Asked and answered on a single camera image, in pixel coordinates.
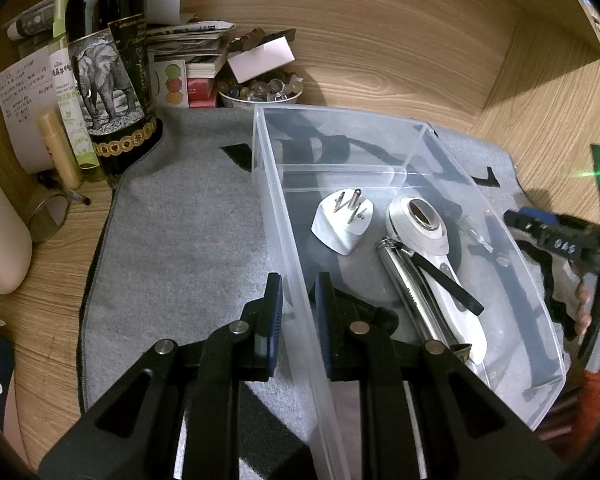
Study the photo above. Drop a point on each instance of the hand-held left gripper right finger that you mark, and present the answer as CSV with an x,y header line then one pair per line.
x,y
325,330

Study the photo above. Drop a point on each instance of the person's right hand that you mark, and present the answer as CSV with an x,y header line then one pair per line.
x,y
586,310

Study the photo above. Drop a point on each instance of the beige mug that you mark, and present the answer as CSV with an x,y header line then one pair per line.
x,y
0,240

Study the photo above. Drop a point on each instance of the white plug adapter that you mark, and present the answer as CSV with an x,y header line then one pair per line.
x,y
342,225

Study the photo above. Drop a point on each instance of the silver metal tube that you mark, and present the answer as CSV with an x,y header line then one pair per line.
x,y
410,290

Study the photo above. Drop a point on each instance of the grey mat with black letters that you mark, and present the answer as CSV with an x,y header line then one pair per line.
x,y
180,240

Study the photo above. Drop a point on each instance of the yellow lip balm tube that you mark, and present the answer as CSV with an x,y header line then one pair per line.
x,y
60,152

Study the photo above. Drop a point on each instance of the handwritten paper note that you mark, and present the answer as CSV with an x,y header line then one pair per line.
x,y
22,100

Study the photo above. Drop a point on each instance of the clear plastic bin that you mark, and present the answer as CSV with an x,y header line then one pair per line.
x,y
430,310

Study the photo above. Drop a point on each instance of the yellow-green spray bottle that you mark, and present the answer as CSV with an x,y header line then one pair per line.
x,y
72,110

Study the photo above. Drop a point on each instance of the dark hair clip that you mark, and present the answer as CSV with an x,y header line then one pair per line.
x,y
270,36

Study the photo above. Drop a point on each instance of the small round mirror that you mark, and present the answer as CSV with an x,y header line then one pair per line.
x,y
47,217

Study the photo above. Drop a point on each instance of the white bowl of stones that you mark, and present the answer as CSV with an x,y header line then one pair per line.
x,y
260,95

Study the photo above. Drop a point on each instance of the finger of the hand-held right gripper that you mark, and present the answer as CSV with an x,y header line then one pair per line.
x,y
550,235

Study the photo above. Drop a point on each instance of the black bar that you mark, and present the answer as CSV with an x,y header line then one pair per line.
x,y
450,285

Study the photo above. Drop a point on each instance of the small clear clip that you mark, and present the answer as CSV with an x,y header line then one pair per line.
x,y
476,234

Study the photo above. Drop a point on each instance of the white handheld device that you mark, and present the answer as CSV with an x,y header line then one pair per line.
x,y
417,220

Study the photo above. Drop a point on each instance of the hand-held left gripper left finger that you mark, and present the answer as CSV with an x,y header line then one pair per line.
x,y
272,320

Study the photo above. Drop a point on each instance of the stack of books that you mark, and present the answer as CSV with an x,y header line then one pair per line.
x,y
195,60

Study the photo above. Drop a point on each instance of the white card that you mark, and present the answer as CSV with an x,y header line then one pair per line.
x,y
260,57

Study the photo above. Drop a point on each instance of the wine bottle with elephant label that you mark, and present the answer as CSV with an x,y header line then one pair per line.
x,y
110,85

